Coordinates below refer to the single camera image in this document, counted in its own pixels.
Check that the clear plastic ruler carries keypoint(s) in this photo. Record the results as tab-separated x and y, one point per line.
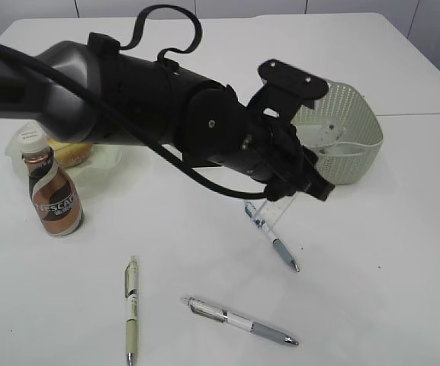
314	137

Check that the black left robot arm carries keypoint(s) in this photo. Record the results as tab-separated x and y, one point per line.
93	93

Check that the beige white click pen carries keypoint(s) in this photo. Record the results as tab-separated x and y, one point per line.
131	296

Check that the translucent green wavy plate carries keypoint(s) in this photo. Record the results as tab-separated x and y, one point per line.
103	157

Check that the brown Nescafe coffee bottle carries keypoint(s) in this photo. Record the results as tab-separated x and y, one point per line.
52	191

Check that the pale green woven basket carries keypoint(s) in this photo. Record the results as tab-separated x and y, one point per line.
344	106

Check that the black mesh pen holder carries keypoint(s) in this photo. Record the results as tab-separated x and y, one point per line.
204	164

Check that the golden bread roll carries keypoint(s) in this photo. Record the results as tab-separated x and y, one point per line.
70	154

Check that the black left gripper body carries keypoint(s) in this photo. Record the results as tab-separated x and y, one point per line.
272	154

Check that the grey clear pen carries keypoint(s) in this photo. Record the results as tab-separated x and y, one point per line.
221	315

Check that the blue clear pen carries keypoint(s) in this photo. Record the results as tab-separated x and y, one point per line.
265	228

